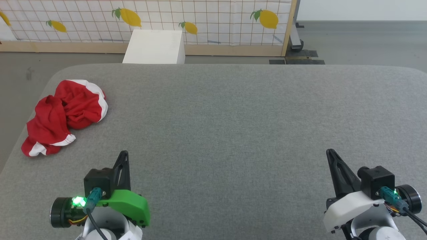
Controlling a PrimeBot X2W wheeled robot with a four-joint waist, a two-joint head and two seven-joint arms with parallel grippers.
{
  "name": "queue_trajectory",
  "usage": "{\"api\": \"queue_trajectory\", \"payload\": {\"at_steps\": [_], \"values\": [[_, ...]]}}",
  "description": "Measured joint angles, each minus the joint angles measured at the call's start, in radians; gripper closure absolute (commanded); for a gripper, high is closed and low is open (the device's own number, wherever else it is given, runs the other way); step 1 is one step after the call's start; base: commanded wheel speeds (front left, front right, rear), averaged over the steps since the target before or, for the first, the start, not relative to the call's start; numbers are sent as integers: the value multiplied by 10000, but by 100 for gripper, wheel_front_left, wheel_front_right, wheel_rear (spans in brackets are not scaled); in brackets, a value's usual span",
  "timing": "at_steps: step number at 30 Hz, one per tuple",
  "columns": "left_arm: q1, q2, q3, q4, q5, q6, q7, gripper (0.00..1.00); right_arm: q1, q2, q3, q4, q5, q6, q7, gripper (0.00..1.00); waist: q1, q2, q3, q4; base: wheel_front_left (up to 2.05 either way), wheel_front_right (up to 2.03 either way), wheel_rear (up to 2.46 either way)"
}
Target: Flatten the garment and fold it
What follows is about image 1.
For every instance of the black floor tape patches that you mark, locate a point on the black floor tape patches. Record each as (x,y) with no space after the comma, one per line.
(300,60)

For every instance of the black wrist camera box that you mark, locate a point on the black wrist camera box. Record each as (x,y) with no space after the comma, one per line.
(98,182)
(377,181)

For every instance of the white box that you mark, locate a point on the white box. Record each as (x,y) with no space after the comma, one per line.
(155,46)

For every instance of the grey fabric sofa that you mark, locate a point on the grey fabric sofa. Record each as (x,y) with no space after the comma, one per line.
(233,133)

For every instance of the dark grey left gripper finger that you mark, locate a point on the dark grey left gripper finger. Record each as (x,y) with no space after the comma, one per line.
(117,173)
(127,173)

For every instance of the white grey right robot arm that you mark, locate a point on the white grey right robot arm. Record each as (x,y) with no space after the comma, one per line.
(383,230)

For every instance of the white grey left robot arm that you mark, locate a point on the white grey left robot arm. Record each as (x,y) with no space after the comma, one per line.
(66,213)

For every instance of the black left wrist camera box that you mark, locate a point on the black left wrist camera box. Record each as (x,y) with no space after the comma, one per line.
(98,182)

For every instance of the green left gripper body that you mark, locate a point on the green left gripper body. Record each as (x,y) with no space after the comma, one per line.
(128,204)

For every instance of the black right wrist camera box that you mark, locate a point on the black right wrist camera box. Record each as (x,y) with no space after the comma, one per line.
(377,181)

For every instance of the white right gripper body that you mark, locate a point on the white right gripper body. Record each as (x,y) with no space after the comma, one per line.
(350,208)

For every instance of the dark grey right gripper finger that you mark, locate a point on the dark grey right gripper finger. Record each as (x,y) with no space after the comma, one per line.
(333,173)
(352,181)

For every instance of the metal stand with black caster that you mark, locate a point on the metal stand with black caster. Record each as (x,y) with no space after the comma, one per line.
(296,41)

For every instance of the white paper label tag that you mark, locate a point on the white paper label tag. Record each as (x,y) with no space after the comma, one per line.
(131,233)

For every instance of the lemon print grid curtain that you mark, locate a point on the lemon print grid curtain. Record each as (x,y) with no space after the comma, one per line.
(83,20)

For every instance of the red and white shorts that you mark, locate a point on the red and white shorts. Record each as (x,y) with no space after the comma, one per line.
(53,115)

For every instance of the lemon pattern partition screen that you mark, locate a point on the lemon pattern partition screen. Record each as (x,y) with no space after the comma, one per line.
(233,50)

